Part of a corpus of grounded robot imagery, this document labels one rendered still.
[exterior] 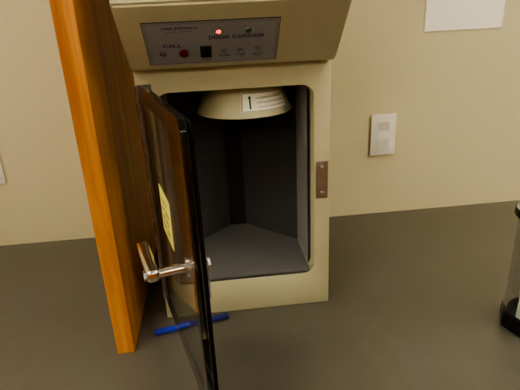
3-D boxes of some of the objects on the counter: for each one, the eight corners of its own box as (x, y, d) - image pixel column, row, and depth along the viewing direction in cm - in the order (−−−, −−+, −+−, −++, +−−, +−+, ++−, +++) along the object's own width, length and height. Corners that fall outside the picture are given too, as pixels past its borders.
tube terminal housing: (174, 256, 113) (127, -113, 85) (304, 244, 116) (300, -117, 88) (166, 317, 90) (98, -162, 62) (329, 300, 93) (335, -165, 64)
